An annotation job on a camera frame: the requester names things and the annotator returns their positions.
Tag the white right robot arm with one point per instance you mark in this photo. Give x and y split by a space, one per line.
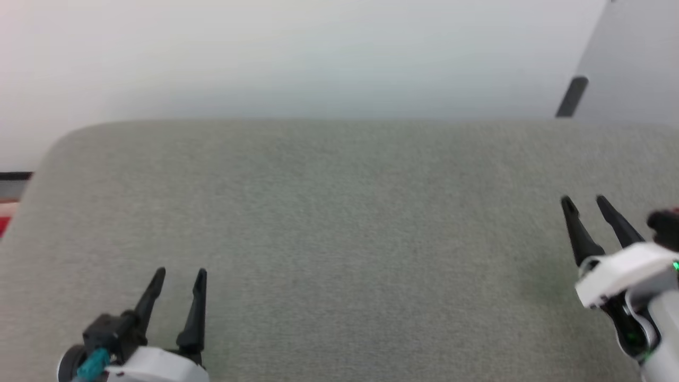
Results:
666 318

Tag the grey fabric sofa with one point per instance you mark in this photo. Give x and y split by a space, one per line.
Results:
339 239

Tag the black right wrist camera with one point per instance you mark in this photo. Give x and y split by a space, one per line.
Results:
666 228

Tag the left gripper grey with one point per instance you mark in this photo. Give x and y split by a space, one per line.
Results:
159 369

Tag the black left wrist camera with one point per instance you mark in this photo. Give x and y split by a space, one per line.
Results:
114 331

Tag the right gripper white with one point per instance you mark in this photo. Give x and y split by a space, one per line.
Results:
626 270

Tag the teal left camera connector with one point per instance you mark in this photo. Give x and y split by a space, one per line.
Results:
93 366

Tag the black bar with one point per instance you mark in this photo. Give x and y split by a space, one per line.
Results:
16 175

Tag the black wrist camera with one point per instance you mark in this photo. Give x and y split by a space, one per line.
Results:
666 228
114 331

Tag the grey door panel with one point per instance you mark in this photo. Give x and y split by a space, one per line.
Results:
636 63

